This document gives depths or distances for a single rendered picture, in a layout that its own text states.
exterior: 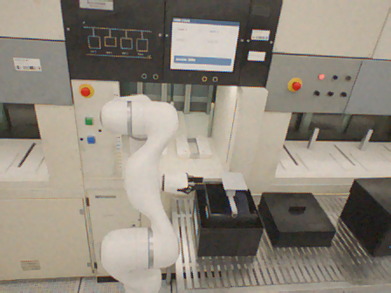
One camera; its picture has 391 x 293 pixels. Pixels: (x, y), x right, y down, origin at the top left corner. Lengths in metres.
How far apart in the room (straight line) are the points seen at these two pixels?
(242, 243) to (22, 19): 1.28
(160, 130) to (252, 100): 0.68
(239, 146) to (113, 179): 0.69
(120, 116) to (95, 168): 0.81
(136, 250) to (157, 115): 0.38
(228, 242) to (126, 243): 0.59
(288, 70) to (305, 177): 0.68
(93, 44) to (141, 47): 0.19
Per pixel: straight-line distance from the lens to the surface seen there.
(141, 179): 0.87
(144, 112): 0.87
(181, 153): 1.81
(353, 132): 2.46
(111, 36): 1.36
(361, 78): 1.70
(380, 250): 1.72
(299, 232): 1.52
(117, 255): 0.91
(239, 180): 1.33
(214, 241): 1.36
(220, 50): 1.39
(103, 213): 1.83
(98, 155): 1.60
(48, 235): 2.01
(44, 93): 1.49
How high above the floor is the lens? 1.86
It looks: 30 degrees down
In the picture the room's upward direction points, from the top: 6 degrees clockwise
